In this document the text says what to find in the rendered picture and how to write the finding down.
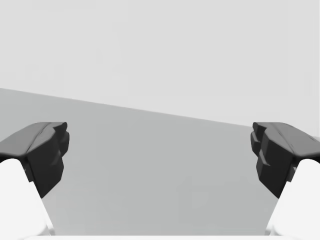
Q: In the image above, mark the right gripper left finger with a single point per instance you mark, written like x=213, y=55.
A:
x=37, y=160

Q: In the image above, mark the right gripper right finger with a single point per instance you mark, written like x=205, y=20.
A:
x=280, y=160

